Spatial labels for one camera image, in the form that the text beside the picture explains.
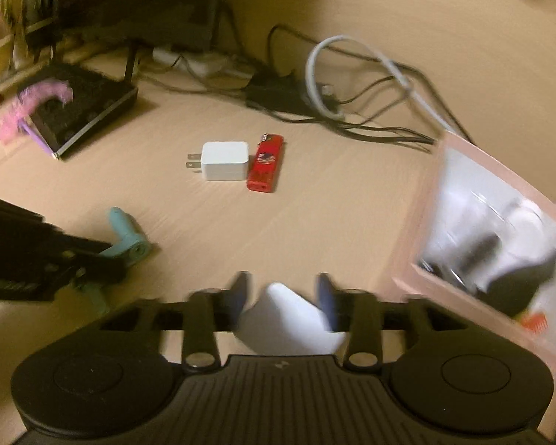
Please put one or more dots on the purple plastic piece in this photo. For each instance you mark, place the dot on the purple plastic piece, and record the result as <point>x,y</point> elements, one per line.
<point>37,138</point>

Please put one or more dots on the white rectangular case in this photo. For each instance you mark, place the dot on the white rectangular case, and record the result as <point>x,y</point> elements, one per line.
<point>287,320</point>

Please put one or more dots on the black flat box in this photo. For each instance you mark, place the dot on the black flat box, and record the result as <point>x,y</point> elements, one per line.
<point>83,102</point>

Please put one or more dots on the pink cardboard box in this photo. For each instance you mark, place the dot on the pink cardboard box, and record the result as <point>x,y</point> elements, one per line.
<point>417,222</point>

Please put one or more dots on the red lighter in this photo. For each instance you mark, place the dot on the red lighter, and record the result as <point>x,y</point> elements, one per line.
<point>265,167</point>

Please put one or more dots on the white round container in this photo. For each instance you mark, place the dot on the white round container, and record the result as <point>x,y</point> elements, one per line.
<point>528,222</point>

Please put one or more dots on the black power brick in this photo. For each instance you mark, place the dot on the black power brick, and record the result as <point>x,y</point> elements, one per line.
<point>273,92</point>

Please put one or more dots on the pink fuzzy item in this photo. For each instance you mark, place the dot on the pink fuzzy item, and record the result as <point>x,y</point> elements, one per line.
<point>51,89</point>

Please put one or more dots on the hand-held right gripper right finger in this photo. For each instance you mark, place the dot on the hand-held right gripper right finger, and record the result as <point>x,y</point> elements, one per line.
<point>363,324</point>

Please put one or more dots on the white power strip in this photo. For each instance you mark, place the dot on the white power strip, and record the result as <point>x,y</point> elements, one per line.
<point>204,66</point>

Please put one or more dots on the black and grey power adapter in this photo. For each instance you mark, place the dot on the black and grey power adapter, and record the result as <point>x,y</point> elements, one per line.
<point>514,287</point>

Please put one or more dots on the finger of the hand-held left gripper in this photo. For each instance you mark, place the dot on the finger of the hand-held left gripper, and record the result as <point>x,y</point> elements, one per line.
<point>92,262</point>

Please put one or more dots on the black square case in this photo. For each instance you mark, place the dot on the black square case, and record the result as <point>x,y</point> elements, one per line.
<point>479,255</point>

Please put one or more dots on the white charger plug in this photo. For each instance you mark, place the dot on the white charger plug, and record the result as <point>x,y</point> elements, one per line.
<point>224,161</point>

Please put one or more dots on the dark monitor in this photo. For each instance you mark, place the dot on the dark monitor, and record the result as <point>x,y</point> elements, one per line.
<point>139,4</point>

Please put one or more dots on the small orange bottle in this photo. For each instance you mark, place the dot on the small orange bottle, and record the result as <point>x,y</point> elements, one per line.
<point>535,323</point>

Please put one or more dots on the teal plastic clip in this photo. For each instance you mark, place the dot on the teal plastic clip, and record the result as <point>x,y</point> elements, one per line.
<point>127,241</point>

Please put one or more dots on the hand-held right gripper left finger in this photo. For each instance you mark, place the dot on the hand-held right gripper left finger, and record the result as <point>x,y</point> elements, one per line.
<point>203,324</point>

